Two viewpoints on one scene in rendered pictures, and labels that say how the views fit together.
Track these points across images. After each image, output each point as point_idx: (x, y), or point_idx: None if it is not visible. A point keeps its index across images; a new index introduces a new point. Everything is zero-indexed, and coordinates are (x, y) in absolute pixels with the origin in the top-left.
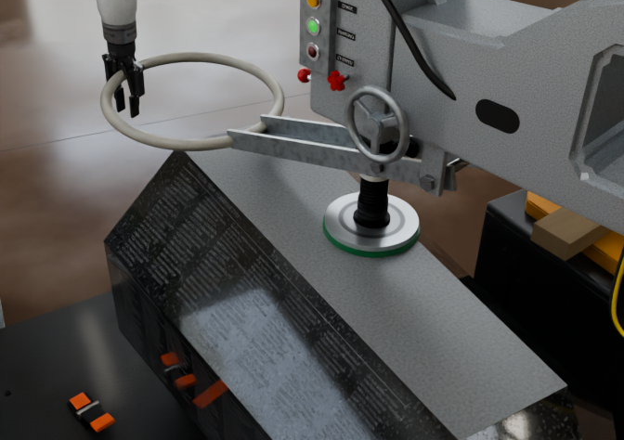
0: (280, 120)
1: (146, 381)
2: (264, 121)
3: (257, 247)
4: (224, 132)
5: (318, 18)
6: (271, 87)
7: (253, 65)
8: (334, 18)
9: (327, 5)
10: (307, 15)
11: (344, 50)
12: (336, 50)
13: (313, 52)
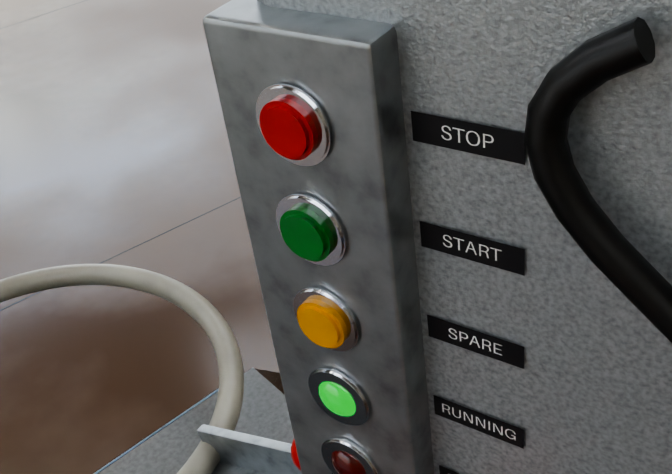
0: (249, 446)
1: None
2: (209, 442)
3: None
4: (125, 455)
5: (353, 375)
6: (205, 327)
7: (155, 277)
8: (421, 370)
9: (388, 342)
10: (308, 361)
11: (477, 463)
12: (439, 457)
13: (354, 472)
